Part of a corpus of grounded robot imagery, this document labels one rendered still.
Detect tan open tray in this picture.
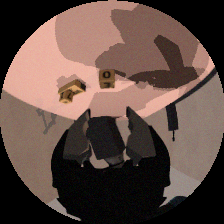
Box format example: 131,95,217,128
58,79,86,96

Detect tan cube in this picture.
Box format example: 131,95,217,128
59,90,73,104
99,70,115,89

